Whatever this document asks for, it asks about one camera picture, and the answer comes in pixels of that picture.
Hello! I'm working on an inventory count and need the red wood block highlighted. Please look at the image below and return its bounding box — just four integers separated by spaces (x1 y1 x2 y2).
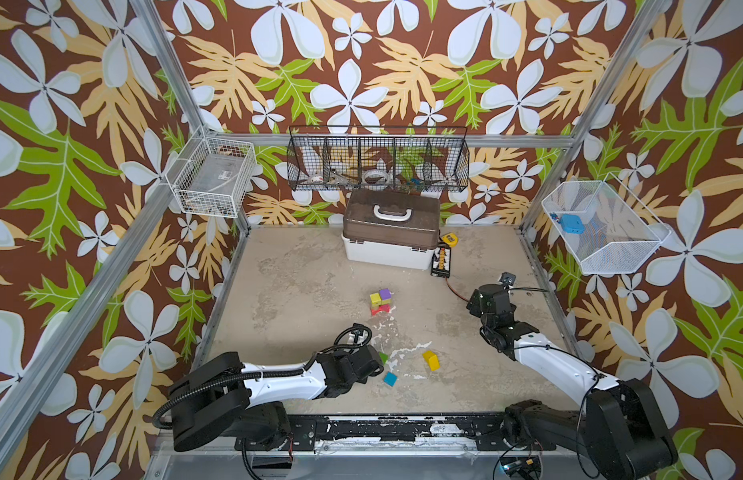
371 304 391 316

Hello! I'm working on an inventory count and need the yellow wood block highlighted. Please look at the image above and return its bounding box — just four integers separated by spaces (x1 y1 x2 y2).
423 351 441 372

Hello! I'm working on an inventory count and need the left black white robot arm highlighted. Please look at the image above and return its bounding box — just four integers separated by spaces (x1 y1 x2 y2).
152 345 383 452

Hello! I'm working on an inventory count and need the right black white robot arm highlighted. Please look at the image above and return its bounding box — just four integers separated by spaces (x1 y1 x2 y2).
467 284 679 479

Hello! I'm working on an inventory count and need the teal wood cube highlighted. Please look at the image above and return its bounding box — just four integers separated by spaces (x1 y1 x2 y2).
383 372 397 387

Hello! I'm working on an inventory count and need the black battery pack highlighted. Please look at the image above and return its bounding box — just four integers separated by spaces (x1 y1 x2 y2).
431 244 451 279

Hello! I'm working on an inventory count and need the yellow connector plug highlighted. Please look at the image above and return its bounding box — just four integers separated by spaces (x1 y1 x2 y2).
441 232 459 248

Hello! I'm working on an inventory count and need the blue object in basket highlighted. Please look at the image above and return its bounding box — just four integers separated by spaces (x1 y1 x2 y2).
559 214 585 235

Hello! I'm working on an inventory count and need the brown lid storage box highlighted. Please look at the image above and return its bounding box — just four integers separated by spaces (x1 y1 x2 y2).
342 189 441 270

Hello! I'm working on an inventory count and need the red wire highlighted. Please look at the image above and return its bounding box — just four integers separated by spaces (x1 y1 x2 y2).
444 277 471 304

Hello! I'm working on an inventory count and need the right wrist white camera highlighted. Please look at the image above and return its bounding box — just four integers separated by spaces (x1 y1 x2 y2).
499 272 517 288

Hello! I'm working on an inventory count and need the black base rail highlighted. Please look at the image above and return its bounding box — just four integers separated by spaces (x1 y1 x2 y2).
233 412 557 455

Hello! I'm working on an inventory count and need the black wire basket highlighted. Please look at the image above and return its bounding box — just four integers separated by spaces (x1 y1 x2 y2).
286 125 471 193

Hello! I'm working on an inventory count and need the white wire basket left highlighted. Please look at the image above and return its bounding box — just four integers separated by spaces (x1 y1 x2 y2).
167 128 258 219

